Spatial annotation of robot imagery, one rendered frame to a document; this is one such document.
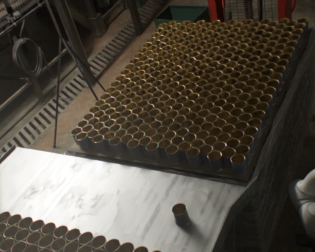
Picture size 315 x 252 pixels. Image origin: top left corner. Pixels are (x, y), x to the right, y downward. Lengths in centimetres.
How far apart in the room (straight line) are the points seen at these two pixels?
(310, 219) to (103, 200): 98
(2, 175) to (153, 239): 111
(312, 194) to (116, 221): 91
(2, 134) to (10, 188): 269
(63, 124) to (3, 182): 237
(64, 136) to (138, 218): 277
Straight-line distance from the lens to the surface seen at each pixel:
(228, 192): 218
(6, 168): 284
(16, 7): 527
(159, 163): 240
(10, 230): 235
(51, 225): 225
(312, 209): 212
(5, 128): 541
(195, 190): 222
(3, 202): 261
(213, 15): 358
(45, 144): 485
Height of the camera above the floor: 265
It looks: 36 degrees down
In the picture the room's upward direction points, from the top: 17 degrees counter-clockwise
